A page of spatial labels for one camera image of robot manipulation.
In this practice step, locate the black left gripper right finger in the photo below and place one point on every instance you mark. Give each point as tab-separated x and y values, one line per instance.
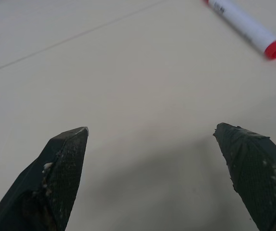
255	178

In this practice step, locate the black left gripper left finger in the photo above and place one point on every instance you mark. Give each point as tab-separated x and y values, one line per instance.
56	183

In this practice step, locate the white marker with red cap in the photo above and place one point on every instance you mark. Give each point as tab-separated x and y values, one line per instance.
245	24

